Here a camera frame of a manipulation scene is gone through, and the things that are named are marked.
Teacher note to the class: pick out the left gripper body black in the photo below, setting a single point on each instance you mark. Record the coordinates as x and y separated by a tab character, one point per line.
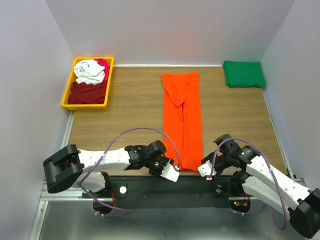
156	166

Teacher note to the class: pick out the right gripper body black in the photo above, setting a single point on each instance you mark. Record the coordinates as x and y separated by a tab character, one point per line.
221	162

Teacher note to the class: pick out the orange t shirt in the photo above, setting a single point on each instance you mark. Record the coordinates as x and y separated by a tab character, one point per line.
182	120

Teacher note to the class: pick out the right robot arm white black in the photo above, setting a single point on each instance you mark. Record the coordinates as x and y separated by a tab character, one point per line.
258	178

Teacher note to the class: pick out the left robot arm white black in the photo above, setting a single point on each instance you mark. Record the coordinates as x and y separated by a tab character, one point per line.
71	167

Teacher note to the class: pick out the green folded t shirt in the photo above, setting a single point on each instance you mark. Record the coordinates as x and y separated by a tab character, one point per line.
243	74

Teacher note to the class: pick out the dark red t shirt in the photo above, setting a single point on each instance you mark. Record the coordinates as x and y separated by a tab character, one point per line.
87	94

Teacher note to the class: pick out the pink t shirt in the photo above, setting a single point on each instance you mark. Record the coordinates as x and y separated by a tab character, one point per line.
106	65

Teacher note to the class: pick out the white t shirt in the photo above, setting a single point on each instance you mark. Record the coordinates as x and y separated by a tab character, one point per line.
89	72

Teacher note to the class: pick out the yellow plastic bin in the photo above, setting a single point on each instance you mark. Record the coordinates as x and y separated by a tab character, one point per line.
72	78

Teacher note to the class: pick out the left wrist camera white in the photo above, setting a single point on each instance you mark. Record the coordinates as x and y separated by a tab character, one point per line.
170	173

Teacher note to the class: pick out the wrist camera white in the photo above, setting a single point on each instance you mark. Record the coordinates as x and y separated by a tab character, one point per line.
207	171
170	173

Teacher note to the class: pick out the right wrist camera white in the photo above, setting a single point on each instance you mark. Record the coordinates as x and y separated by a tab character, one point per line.
207	171

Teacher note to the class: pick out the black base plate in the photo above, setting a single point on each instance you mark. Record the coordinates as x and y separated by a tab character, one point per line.
151	192

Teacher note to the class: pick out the aluminium frame rail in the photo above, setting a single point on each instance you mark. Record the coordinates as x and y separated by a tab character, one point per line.
69	215

